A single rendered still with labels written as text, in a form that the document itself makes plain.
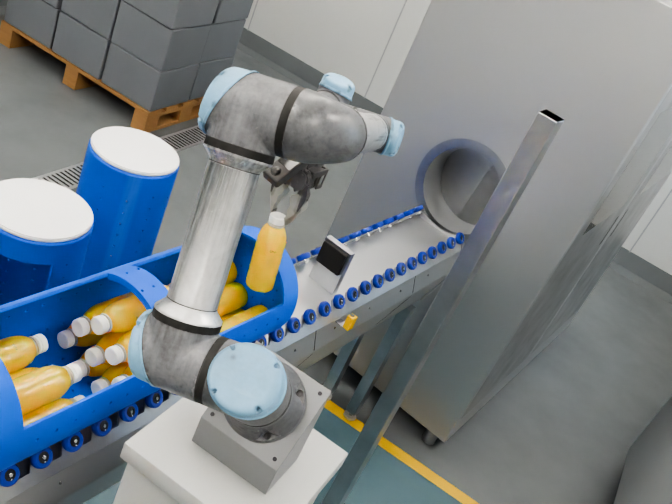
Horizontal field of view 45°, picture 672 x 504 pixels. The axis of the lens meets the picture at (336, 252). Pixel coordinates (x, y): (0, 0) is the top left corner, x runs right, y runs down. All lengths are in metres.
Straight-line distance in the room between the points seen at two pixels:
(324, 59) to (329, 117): 5.37
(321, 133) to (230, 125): 0.14
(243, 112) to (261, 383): 0.42
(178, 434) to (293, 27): 5.41
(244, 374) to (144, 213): 1.39
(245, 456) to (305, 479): 0.14
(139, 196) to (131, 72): 2.52
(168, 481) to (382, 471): 2.01
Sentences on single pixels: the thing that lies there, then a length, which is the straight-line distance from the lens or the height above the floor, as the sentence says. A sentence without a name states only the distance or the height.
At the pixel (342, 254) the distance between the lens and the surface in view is 2.44.
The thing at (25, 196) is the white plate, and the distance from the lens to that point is 2.30.
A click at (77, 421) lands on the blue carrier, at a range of 1.65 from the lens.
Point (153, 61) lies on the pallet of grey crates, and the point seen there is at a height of 0.44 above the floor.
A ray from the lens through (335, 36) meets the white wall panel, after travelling 6.58.
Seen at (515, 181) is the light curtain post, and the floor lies 1.50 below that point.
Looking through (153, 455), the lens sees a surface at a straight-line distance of 1.54.
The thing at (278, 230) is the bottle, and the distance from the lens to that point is 1.91.
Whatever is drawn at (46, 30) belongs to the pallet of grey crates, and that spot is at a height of 0.24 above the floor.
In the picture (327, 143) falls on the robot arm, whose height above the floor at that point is 1.78.
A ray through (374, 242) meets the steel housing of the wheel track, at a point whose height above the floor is 0.93.
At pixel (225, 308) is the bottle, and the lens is 2.04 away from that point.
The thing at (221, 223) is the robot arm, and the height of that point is 1.61.
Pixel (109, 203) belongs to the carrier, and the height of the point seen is 0.90.
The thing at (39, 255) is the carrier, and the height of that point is 0.99.
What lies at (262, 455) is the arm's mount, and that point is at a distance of 1.51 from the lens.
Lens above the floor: 2.27
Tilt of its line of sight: 30 degrees down
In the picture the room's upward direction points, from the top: 25 degrees clockwise
